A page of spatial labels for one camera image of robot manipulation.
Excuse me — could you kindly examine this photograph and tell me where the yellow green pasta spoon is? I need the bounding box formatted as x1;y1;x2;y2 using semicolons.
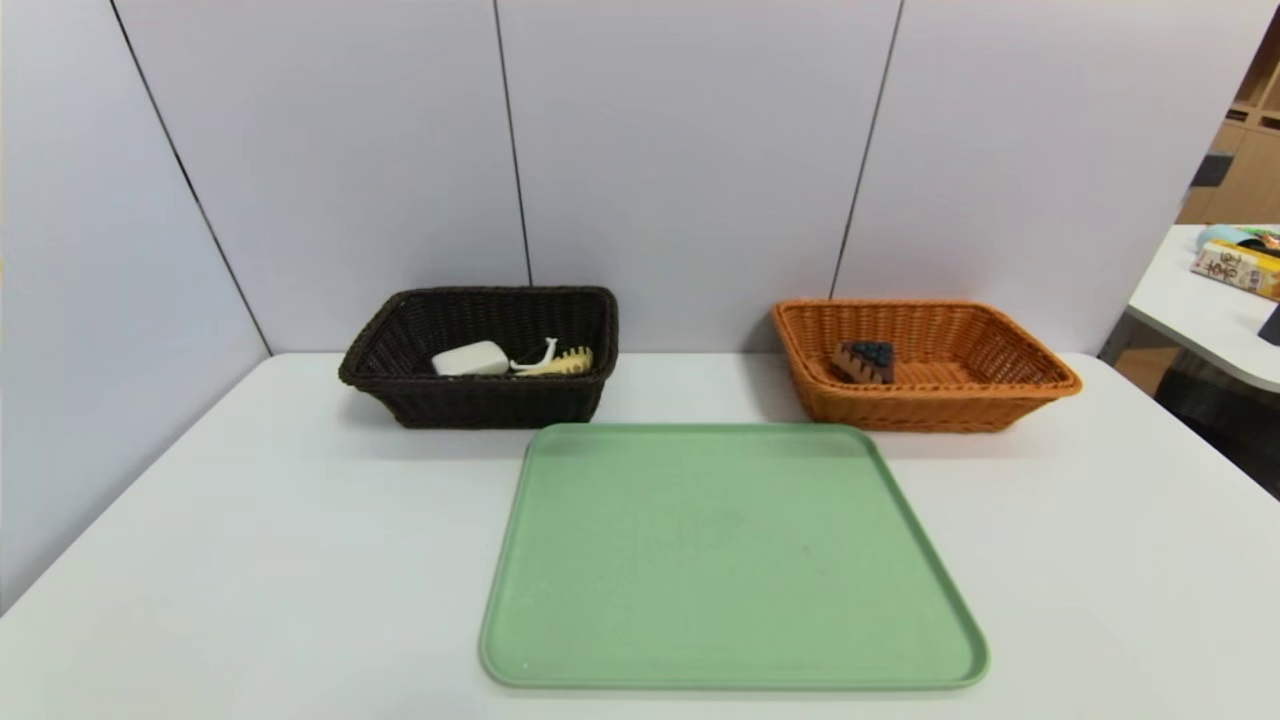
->
512;346;595;379

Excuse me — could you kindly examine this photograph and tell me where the white rectangular block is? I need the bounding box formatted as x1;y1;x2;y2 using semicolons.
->
431;340;511;378

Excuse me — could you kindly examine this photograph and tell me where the chocolate blueberry cake slice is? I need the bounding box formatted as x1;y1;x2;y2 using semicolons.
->
833;340;898;385

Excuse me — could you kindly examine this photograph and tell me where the dark brown wicker basket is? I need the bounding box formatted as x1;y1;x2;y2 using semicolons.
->
337;285;619;429

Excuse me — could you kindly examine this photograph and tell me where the orange wicker basket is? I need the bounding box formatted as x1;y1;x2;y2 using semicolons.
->
771;298;1084;434

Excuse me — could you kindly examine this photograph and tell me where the light green plastic tray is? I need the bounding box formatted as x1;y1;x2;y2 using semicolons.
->
478;421;991;692

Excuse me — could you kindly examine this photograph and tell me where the white side table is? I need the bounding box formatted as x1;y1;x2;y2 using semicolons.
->
1100;222;1280;393

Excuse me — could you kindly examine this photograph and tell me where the dark ribbed floor bin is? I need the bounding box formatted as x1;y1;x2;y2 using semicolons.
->
1155;350;1280;496

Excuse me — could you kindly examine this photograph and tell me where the printed beige box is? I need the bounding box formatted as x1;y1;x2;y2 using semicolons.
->
1192;240;1280;302

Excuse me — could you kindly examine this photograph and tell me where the wooden shelf cabinet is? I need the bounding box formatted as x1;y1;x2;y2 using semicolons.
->
1178;10;1280;225

